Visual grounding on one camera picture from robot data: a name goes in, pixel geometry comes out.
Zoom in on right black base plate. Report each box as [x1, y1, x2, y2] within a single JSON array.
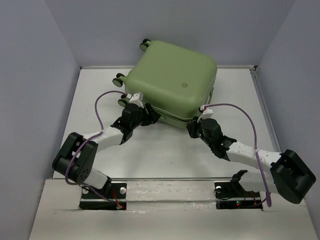
[[213, 181, 263, 210]]

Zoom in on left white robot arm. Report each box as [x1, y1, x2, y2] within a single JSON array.
[[52, 103, 160, 200]]

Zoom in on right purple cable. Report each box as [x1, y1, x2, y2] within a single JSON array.
[[199, 102, 273, 208]]

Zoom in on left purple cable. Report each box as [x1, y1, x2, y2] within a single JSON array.
[[64, 90, 132, 208]]

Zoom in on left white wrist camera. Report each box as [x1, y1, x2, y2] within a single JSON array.
[[129, 92, 144, 109]]

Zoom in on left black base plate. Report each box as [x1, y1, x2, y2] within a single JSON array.
[[78, 181, 127, 211]]

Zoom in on purple cable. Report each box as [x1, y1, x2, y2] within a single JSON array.
[[199, 102, 273, 208], [64, 90, 132, 208]]

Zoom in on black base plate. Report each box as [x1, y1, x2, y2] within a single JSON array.
[[213, 181, 263, 210], [78, 181, 127, 211]]

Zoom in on green hard-shell suitcase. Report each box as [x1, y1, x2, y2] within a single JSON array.
[[112, 38, 218, 129]]

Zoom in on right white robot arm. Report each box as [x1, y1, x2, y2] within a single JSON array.
[[186, 118, 317, 204]]

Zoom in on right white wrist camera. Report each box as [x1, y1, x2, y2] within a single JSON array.
[[197, 105, 213, 123]]

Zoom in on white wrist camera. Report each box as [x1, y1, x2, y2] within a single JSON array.
[[129, 92, 144, 109], [197, 105, 213, 123]]

